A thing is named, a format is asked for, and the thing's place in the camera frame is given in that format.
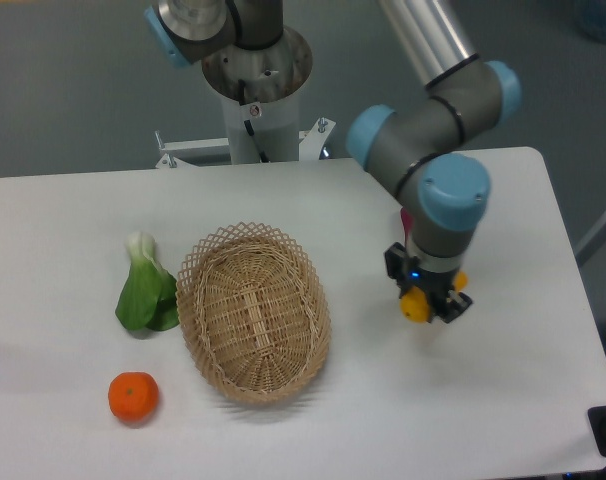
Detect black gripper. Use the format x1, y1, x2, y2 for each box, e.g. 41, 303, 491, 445
384, 242, 473, 324

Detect yellow mango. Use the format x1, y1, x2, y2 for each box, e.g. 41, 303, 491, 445
399, 271, 472, 323

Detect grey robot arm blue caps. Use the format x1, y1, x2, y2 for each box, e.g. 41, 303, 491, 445
144, 1, 522, 322

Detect purple sweet potato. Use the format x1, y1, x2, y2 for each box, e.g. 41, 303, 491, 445
400, 208, 414, 244

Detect woven wicker basket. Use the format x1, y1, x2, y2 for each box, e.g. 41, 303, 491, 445
176, 222, 332, 405

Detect green bok choy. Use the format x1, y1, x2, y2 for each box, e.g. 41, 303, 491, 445
115, 232, 179, 332

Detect orange tangerine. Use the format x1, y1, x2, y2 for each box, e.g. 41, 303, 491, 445
108, 372, 160, 423

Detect white metal mounting frame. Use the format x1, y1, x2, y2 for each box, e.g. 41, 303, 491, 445
154, 117, 334, 169

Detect white table leg frame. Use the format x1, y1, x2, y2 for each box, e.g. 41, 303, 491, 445
573, 209, 606, 268

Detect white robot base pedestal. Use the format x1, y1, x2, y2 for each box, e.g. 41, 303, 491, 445
202, 27, 313, 165

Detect black cable on pedestal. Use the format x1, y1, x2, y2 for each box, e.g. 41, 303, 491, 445
237, 79, 272, 164

